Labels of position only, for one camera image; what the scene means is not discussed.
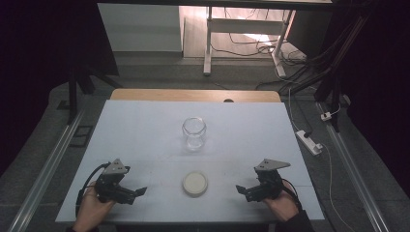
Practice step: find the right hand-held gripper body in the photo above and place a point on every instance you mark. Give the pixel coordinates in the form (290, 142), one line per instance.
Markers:
(266, 187)

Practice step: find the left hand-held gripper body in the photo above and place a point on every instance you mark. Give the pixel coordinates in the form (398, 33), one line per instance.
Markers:
(112, 187)

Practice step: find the cream round jar lid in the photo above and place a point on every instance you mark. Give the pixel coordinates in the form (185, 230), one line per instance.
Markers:
(195, 183)

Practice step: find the clear glass jar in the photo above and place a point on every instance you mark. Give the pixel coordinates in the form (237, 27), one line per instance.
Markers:
(194, 135)

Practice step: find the person's right hand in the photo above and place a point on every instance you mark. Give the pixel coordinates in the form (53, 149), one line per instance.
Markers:
(283, 206)

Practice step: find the person's left hand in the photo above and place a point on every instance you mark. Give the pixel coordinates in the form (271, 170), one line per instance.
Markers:
(93, 209)

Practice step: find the white board sheet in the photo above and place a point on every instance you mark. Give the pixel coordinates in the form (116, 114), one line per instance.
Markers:
(154, 135)

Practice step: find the white power strip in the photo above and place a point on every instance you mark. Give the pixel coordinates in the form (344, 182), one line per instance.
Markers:
(309, 143)

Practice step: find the black plug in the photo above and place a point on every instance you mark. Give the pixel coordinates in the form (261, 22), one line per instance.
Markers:
(308, 133)

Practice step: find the small white adapter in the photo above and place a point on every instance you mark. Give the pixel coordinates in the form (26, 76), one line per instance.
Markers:
(326, 116)

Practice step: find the wooden table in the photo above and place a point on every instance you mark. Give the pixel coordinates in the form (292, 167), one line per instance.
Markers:
(180, 95)

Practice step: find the black stand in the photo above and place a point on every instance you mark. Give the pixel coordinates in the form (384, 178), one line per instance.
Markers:
(335, 96)
(73, 93)

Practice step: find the dark curtain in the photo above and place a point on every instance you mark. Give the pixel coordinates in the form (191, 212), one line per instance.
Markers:
(38, 58)
(380, 80)

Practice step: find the black rectangular floor frame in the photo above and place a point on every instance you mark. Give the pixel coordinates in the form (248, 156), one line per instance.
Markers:
(74, 141)

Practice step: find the metal floor rail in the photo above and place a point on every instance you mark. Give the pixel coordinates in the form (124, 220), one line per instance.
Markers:
(45, 175)
(354, 175)

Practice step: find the white wall panel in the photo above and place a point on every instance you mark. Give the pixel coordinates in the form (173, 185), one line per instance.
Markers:
(138, 27)

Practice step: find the white desk frame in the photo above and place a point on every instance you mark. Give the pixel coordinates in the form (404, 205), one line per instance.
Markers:
(245, 26)

